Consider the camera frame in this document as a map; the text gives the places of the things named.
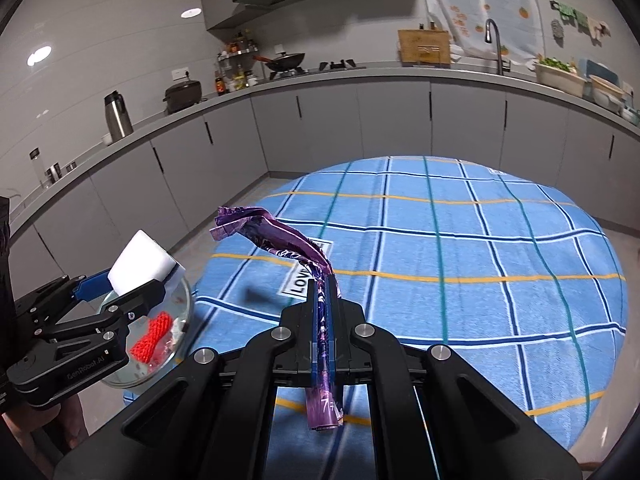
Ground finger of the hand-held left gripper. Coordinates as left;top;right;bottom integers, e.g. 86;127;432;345
35;282;166;343
15;269;112;321

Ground light blue tray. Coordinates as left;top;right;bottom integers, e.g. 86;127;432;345
577;57;621;86

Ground steel thermos jug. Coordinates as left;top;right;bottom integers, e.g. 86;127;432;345
103;91;135;142

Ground blue plaid tablecloth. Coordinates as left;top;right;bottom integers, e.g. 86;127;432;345
122;156;628;480

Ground beige basin with greens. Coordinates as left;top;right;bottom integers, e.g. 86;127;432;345
535;56;587;98

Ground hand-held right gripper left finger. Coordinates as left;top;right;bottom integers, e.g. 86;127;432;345
52;280;321;480

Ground grey base cabinets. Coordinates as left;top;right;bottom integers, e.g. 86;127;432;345
0;67;640;281

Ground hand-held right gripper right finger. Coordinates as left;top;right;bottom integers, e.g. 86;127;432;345
325;285;583;480

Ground red foam net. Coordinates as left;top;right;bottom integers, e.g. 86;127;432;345
129;311;172;362

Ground black cooker pot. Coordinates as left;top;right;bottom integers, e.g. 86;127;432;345
163;79;203;113

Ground dark kitchen faucet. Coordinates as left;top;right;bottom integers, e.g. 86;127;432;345
484;19;508;76

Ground metal spice rack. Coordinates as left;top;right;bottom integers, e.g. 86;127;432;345
216;30;258;92

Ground gas stove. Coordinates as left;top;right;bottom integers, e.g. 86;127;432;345
270;59;358;81

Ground purple foil wrapper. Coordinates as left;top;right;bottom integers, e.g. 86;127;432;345
210;205;346;433

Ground white foam block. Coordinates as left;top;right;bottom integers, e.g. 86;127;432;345
107;230;180;295

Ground wall hook rack with cloths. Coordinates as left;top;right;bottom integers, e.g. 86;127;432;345
550;0;612;38

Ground black wok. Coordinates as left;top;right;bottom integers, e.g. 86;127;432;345
251;51;306;73

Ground white bowl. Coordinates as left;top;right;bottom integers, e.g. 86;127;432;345
587;75;626;111

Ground glass bottle with black lid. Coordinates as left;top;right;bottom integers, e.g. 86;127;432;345
29;147;53;190

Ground teal enamel bucket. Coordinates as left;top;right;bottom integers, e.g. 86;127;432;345
97;262;195;390

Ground person's left hand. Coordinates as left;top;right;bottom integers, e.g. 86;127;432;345
60;394;90;440

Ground wooden cutting board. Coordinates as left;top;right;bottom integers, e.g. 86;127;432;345
397;29;452;67

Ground white orange-print curtain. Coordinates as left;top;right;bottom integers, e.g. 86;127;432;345
417;0;546;58

